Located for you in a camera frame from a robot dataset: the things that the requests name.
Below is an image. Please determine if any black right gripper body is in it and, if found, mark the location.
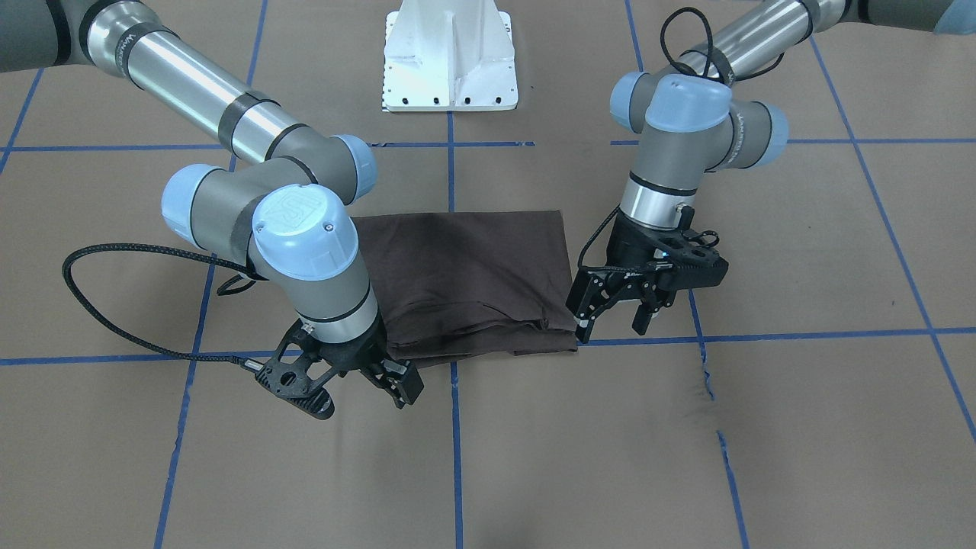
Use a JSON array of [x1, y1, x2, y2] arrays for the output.
[[308, 315, 424, 409]]

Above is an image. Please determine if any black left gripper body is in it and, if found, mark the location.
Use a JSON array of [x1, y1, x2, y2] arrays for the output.
[[566, 212, 694, 319]]

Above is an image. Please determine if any dark brown t-shirt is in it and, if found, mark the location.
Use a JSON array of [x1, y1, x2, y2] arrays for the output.
[[355, 210, 576, 368]]

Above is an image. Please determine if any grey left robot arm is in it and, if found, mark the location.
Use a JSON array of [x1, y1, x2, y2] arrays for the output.
[[566, 1, 974, 343]]

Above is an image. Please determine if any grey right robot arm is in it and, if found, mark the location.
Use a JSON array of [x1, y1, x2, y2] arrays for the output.
[[2, 1, 424, 419]]

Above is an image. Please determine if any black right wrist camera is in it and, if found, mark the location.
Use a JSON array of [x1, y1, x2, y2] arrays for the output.
[[255, 320, 335, 420]]

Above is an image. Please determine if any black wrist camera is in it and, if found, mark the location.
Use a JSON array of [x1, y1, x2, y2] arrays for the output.
[[657, 230, 730, 291], [255, 320, 335, 420]]

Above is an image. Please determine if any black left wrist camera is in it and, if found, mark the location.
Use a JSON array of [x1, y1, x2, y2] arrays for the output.
[[657, 230, 730, 291]]

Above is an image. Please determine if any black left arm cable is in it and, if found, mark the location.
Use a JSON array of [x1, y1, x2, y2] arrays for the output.
[[576, 6, 786, 291]]

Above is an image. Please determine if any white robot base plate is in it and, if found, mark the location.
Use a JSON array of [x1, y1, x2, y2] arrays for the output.
[[381, 1, 519, 114]]

